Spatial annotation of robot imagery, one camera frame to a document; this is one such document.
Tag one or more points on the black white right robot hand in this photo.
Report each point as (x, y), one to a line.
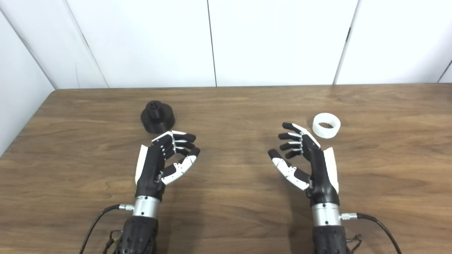
(321, 176)

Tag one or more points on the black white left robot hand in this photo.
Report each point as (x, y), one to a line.
(150, 169)

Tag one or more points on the round black plastic part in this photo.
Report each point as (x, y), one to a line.
(158, 119)

